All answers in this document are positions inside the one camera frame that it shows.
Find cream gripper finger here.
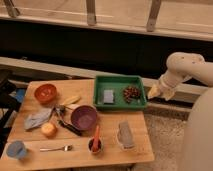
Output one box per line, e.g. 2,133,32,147
163,90,175,101
147,84,160,99

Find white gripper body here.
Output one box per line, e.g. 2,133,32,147
159,73,179,95

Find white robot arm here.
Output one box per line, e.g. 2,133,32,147
147,52,213,101

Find purple bowl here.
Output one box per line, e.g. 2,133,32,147
71,105,98,131

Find red bowl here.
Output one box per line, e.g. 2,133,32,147
34,84,57,104

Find brown pine cone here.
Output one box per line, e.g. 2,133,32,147
123,86,141,103

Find green plastic tray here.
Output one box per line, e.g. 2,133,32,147
93,75,147,110

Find grey sponge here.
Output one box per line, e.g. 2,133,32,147
103,90,114,104

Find orange carrot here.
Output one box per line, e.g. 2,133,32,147
92,125,100,152

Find yellow banana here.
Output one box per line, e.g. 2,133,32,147
60,95,81,106

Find wooden table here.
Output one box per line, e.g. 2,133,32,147
0,81,154,171

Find silver fork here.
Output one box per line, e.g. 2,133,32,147
39,145,73,152

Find orange apple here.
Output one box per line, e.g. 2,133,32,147
41,122,57,137

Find grey cloth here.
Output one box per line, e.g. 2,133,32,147
24,108,52,131

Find black chair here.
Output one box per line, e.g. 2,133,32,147
0,69,21,156

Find blue cup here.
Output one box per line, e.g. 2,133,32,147
6,141,27,159

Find black handled tool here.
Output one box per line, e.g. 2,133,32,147
54,106,82,136

